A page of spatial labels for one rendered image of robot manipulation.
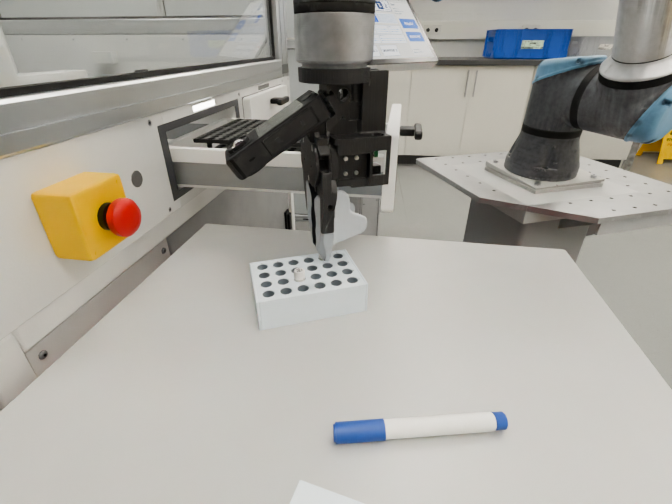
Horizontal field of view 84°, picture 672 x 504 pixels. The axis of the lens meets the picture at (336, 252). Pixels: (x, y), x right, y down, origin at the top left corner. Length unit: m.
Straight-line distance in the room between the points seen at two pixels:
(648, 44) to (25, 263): 0.85
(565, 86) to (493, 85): 2.83
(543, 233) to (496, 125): 2.89
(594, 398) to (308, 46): 0.40
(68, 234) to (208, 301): 0.16
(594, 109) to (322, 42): 0.59
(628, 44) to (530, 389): 0.58
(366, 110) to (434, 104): 3.22
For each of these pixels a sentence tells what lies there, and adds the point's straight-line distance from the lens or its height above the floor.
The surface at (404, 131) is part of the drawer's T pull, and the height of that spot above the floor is 0.91.
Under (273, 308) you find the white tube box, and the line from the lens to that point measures 0.41.
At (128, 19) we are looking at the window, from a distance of 0.62.
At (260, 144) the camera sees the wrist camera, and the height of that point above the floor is 0.95.
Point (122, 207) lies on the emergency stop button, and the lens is 0.43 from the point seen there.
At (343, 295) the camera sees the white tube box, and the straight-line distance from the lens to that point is 0.42.
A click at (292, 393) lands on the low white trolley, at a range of 0.36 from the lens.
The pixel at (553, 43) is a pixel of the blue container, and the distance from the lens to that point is 3.97.
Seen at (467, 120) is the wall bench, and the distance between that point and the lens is 3.70.
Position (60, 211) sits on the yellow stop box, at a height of 0.90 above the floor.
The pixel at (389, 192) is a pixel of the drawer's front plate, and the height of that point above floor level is 0.85.
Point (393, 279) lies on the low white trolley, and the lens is 0.50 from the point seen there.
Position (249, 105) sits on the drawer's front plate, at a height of 0.91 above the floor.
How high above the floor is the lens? 1.03
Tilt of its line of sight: 29 degrees down
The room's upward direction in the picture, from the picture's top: straight up
